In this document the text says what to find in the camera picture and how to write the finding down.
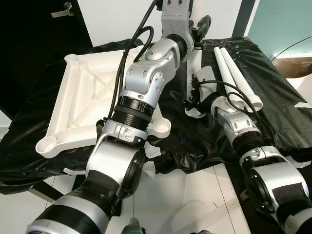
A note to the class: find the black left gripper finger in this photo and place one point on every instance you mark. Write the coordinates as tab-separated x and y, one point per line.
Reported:
204	27

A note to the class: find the white plastic table top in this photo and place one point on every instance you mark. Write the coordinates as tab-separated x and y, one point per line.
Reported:
83	97

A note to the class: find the black plastic sheet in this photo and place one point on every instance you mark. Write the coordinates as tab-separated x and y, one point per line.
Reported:
282	97

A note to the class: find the brown cardboard box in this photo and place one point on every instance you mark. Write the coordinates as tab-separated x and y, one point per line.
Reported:
292	67

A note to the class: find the white curved furniture panel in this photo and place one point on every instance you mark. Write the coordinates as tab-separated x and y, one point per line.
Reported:
306	87

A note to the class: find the dark green right robot leg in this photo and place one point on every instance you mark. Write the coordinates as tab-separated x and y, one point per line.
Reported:
202	232

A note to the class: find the dark green robot leg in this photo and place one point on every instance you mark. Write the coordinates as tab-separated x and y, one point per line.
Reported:
202	232
132	226

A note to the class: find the dark green left robot leg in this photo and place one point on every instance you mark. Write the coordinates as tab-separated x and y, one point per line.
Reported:
132	226

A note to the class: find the black door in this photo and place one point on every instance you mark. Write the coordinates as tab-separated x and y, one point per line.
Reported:
24	48

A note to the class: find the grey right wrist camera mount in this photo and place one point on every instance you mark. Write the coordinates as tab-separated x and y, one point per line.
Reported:
204	75

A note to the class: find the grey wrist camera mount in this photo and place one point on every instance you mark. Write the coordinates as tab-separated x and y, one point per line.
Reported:
204	75
175	19

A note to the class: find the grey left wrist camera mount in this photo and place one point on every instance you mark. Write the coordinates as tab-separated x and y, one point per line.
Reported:
175	19

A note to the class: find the dark grey window frame post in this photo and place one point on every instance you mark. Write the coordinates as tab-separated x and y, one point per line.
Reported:
243	19

